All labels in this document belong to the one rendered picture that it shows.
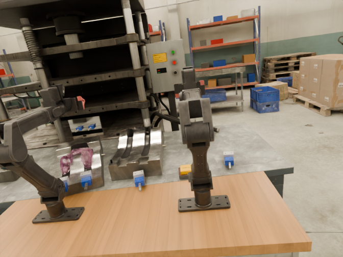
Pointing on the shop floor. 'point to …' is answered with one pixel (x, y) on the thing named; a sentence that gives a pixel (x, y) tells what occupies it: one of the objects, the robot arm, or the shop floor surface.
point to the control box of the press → (166, 71)
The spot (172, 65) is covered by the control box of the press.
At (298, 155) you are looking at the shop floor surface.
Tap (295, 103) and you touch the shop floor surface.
